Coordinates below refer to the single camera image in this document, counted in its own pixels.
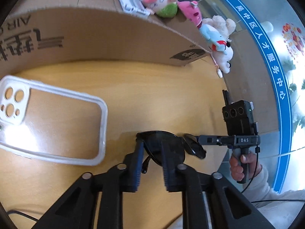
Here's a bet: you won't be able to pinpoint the beige plush toy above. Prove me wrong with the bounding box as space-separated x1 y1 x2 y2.
202 15 236 41

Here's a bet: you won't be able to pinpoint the white clear phone case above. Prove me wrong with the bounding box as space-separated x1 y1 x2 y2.
0 75 108 166

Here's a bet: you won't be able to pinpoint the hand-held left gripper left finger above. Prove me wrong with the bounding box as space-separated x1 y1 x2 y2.
31 141 146 229

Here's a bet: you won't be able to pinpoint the brown cardboard box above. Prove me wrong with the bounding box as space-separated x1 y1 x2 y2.
0 0 212 78

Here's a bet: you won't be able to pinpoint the person's right forearm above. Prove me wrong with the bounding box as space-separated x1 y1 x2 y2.
246 164 305 229

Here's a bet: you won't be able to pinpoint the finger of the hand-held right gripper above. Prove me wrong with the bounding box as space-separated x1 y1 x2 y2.
184 134 236 148

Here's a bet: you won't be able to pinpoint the pink cord with white charm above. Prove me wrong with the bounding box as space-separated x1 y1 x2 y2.
210 52 223 79

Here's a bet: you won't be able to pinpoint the black sunglasses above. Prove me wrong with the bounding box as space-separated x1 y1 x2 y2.
136 131 207 174

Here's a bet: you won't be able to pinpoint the blue window banner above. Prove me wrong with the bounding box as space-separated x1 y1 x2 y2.
206 0 292 192

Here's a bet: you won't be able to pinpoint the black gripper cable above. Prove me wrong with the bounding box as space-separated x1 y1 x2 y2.
239 122 305 204

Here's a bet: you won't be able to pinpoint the red window decoration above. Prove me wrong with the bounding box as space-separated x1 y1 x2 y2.
282 23 305 60

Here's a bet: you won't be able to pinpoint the pink plush toy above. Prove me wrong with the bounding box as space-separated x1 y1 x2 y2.
177 1 203 28

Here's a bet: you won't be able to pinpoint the white plastic case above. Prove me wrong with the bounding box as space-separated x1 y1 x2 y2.
117 0 150 17

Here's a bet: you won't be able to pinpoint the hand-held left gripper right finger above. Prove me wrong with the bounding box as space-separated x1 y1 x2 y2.
161 141 272 229

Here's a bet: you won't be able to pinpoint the blue plush toy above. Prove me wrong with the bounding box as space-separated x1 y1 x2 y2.
199 24 227 52

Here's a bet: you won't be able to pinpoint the person's right hand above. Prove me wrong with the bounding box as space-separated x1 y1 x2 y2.
229 153 262 183

